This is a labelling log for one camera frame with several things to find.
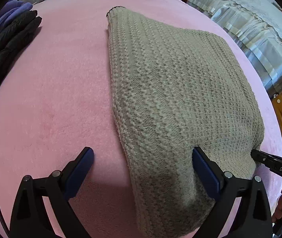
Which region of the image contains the beige knit cardigan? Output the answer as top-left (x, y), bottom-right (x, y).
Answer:
top-left (106, 7), bottom-right (264, 237)

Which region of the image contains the pink bed sheet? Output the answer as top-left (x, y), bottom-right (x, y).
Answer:
top-left (0, 0), bottom-right (282, 237)

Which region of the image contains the black folded garment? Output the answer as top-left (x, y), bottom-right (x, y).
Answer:
top-left (0, 10), bottom-right (42, 85)

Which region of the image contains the purple folded garment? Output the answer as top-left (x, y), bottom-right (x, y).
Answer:
top-left (0, 0), bottom-right (33, 31)

